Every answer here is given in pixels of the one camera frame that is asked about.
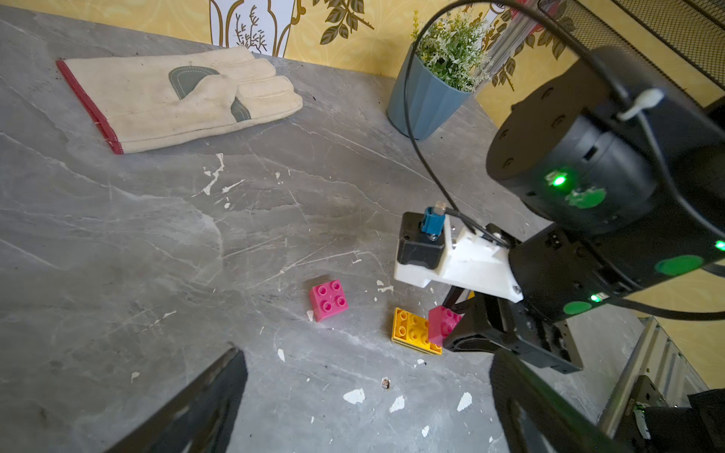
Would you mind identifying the green plant blue pot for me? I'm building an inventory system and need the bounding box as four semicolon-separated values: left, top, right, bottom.
386;8;493;141

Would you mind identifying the pink lego brick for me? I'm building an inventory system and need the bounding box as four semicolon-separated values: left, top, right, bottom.
309;279;349;322
428;306;463;347

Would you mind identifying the black wire basket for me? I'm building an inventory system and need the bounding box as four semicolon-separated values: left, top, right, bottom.
537;1;724;105

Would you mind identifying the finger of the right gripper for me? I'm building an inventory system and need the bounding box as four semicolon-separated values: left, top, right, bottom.
443;294;526;354

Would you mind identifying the right camera cable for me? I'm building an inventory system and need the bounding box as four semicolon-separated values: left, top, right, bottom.
401;0;725;239

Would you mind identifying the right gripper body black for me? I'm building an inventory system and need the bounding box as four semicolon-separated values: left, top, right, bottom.
510;226;617;374

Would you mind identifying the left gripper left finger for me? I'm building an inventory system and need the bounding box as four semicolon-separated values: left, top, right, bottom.
109;347;248;452

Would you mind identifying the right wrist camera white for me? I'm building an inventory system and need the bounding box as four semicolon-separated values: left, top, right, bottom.
394;211;523;303

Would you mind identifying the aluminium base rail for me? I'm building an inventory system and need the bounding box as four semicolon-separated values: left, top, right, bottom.
598;317;724;452

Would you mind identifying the yellow lego brick left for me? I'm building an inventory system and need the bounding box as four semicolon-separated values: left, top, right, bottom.
391;308;443;356

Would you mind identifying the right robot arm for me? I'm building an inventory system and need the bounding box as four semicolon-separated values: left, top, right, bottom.
443;47;724;374

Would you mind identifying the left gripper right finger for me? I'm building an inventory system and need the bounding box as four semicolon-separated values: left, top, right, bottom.
489;350;628;452

